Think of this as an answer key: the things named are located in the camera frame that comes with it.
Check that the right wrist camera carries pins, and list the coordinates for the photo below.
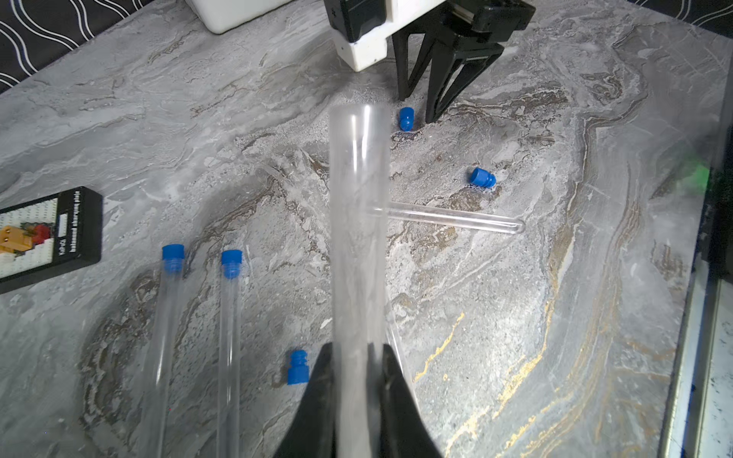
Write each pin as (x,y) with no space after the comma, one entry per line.
(361,28)

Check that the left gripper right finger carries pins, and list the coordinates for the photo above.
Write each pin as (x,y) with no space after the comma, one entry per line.
(403,433)

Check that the aluminium front rail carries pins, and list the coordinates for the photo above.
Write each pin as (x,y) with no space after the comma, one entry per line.
(712,264)

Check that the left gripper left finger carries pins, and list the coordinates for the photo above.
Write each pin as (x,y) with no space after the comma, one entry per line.
(312,430)

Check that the black battery pack with cable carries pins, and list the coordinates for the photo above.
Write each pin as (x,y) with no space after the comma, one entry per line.
(51,236)

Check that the clear test tube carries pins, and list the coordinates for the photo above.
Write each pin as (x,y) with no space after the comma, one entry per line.
(228,429)
(159,358)
(449,217)
(358,196)

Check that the blue stopper left lone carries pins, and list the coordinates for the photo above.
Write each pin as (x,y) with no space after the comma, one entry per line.
(298,372)

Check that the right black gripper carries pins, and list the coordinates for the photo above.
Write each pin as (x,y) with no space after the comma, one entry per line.
(487,20)

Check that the blue stopper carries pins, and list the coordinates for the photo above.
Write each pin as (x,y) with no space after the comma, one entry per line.
(482,178)
(406,119)

